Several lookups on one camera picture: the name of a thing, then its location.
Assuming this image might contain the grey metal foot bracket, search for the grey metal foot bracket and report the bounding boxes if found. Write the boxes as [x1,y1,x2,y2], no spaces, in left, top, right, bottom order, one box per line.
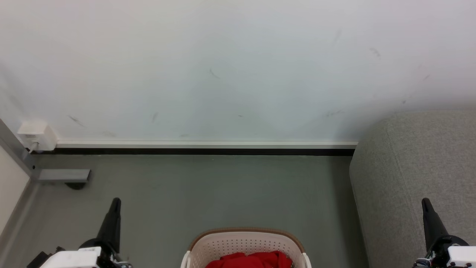
[36,169,92,183]

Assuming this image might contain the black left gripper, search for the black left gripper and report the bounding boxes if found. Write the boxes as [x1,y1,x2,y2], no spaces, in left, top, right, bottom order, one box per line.
[78,198,131,268]

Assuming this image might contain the white partition panel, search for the white partition panel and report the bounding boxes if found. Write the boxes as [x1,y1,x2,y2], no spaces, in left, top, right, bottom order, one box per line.
[0,145,31,236]

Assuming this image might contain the cream perforated laundry basket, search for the cream perforated laundry basket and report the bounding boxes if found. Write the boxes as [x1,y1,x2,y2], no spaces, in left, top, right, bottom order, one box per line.
[181,228,312,268]

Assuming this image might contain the red garment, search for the red garment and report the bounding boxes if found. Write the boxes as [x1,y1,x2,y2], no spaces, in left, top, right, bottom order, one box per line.
[205,251,293,268]

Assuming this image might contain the grey fabric sofa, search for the grey fabric sofa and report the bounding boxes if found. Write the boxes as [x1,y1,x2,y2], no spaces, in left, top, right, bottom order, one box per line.
[349,110,476,268]

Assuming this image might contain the white wall power adapter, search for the white wall power adapter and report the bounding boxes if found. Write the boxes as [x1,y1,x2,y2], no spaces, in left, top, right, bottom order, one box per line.
[17,121,58,152]

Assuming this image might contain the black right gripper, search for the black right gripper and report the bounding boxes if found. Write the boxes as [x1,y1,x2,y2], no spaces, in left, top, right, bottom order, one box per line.
[413,198,470,268]

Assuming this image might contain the white and black baseboard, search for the white and black baseboard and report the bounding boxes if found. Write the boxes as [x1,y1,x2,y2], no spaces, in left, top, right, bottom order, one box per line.
[32,140,358,156]

